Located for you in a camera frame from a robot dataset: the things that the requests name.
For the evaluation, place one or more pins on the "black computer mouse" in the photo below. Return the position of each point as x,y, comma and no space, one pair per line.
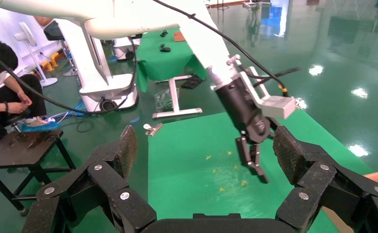
165,49

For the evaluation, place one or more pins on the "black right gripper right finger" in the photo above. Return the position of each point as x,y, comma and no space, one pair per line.
314,180

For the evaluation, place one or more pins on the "small brown box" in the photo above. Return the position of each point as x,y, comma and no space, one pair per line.
179,37

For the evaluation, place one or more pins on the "seated person in black trousers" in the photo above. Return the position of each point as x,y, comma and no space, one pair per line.
2,99

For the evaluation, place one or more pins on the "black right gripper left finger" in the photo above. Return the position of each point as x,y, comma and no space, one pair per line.
111,183

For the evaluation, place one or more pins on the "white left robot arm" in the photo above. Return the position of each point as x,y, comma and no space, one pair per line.
128,19

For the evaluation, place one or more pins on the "blue plastic bag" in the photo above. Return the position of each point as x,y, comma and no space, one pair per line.
41,127

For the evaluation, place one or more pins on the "clear plastic bag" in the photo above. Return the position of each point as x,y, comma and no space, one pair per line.
163,99

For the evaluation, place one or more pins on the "black flat floor object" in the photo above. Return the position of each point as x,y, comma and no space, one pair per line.
192,82

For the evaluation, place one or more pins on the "white standing fan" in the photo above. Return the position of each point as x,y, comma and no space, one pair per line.
26,33

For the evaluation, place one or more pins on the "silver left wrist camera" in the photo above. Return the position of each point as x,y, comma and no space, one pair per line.
280,107

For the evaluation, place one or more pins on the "green cloth on neighbour table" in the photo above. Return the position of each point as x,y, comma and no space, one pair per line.
160,64

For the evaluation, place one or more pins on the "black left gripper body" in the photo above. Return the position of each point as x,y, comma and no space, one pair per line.
240,106

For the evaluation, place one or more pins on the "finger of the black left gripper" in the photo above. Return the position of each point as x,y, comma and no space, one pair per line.
243,151
256,159

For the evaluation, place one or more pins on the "dark low stool table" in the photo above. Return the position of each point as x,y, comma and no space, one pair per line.
21,148

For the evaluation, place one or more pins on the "silver binder clip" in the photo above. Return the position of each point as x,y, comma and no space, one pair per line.
153,130

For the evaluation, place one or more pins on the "white wheeled robot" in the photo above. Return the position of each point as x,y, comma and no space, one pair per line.
92,64

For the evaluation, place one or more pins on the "white table leg stand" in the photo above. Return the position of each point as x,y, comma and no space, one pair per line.
174,93

